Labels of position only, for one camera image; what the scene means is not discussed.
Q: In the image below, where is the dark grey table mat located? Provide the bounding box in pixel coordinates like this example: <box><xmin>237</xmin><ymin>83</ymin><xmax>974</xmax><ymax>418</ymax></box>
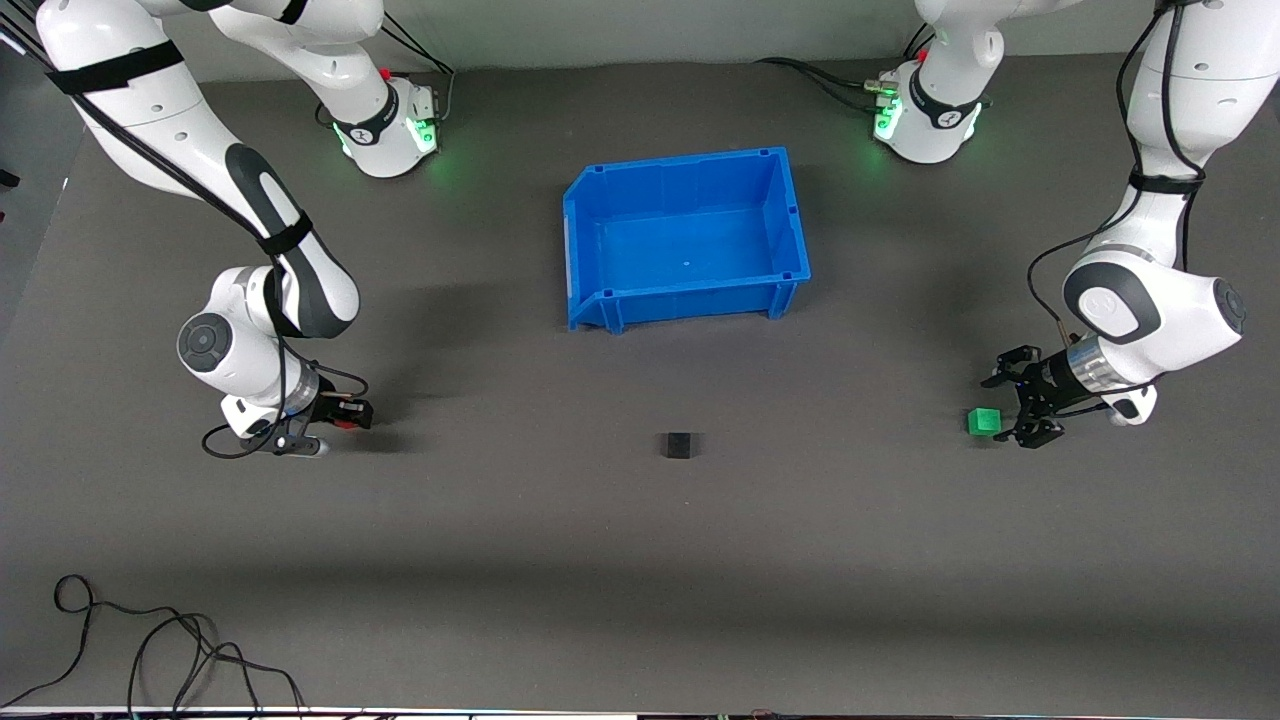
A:
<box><xmin>0</xmin><ymin>38</ymin><xmax>1280</xmax><ymax>713</ymax></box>

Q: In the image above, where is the blue plastic storage bin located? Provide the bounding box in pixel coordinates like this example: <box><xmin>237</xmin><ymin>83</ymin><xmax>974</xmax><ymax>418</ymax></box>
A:
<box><xmin>562</xmin><ymin>146</ymin><xmax>813</xmax><ymax>335</ymax></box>

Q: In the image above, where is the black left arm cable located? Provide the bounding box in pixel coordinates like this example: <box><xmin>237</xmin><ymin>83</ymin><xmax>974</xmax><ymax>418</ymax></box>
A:
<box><xmin>1028</xmin><ymin>0</ymin><xmax>1206</xmax><ymax>417</ymax></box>

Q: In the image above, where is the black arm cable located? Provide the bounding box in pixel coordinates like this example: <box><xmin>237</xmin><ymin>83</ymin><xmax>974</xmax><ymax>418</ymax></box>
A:
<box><xmin>0</xmin><ymin>30</ymin><xmax>371</xmax><ymax>461</ymax></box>
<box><xmin>1028</xmin><ymin>0</ymin><xmax>1206</xmax><ymax>417</ymax></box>

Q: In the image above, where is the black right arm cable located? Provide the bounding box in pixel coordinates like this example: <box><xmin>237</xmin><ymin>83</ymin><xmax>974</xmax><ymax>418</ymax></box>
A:
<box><xmin>0</xmin><ymin>30</ymin><xmax>371</xmax><ymax>461</ymax></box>

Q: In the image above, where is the thin black loose cable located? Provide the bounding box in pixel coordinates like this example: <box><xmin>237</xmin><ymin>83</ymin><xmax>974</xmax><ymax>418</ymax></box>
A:
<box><xmin>0</xmin><ymin>573</ymin><xmax>307</xmax><ymax>717</ymax></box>

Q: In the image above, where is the black base cable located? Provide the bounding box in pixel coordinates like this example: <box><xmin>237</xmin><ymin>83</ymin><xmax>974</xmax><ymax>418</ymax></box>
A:
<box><xmin>800</xmin><ymin>64</ymin><xmax>891</xmax><ymax>113</ymax></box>
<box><xmin>378</xmin><ymin>12</ymin><xmax>457</xmax><ymax>127</ymax></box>
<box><xmin>753</xmin><ymin>56</ymin><xmax>891</xmax><ymax>93</ymax></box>

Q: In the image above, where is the dark metal frame rail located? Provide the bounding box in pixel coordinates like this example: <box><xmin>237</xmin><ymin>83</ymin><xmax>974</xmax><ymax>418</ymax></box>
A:
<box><xmin>0</xmin><ymin>25</ymin><xmax>49</xmax><ymax>73</ymax></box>

